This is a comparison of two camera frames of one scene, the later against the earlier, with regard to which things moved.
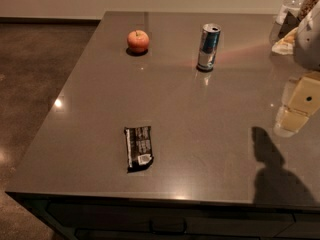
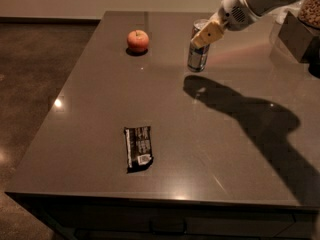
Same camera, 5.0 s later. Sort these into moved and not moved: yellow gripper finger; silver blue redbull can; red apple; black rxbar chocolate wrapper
Moved: yellow gripper finger; silver blue redbull can
Not moved: red apple; black rxbar chocolate wrapper
